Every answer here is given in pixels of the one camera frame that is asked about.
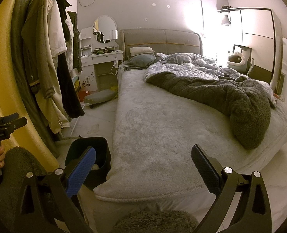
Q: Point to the dark grey fleece blanket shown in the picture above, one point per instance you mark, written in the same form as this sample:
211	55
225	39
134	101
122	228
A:
230	97

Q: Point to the black plastic bin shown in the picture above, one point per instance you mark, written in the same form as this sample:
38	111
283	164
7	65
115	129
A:
99	148

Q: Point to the red box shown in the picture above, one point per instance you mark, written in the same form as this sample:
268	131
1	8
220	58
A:
84	95

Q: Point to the oval vanity mirror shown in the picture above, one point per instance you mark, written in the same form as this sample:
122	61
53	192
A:
104	28

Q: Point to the wall shelf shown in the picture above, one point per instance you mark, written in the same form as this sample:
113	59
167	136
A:
228	9

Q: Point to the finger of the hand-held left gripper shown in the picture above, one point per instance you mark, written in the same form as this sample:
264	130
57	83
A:
16	124
8	118

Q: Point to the yellow curtain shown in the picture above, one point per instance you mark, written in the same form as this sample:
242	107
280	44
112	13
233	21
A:
5	77

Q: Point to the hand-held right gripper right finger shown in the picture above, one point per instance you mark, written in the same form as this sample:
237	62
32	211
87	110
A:
206	170

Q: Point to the black scarf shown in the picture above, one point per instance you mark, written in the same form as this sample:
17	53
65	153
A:
63	12

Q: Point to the white pillow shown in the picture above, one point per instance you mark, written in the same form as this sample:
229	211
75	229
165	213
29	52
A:
142	51

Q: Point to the grey upholstered bed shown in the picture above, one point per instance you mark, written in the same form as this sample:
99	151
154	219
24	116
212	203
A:
158	38

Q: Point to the green knit vest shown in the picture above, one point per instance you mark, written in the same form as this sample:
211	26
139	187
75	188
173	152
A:
76	46

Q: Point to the white table lamp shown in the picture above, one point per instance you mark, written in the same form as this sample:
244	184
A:
113	35

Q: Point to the white shirt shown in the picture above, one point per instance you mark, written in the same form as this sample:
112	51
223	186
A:
58	34

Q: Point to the yellow picture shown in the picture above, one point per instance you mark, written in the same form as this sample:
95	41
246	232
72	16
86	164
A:
76	85

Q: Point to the white wardrobe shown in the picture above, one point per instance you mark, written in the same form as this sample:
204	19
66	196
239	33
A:
257	34

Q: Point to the blue white patterned duvet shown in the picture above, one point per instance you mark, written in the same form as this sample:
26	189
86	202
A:
194	68

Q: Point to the grey cushioned rolling stool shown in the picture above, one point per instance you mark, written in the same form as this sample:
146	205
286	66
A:
98	97

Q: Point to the yellow cloth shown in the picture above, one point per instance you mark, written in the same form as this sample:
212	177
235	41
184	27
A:
113	88

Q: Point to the grey pillow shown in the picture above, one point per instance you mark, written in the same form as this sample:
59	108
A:
141	62

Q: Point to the olive knit cardigan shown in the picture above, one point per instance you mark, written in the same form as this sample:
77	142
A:
36	53

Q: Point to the black office chair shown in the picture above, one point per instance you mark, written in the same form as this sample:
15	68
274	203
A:
247	51

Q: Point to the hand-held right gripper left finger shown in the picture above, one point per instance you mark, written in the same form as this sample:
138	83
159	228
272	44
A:
81	172

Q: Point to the black fleece garment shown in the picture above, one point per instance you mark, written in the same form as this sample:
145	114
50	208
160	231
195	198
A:
70	97

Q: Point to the white vanity desk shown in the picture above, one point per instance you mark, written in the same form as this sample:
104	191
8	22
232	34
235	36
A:
102	58

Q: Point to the person's fuzzy grey clothing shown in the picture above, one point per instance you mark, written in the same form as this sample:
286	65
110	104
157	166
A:
155	222

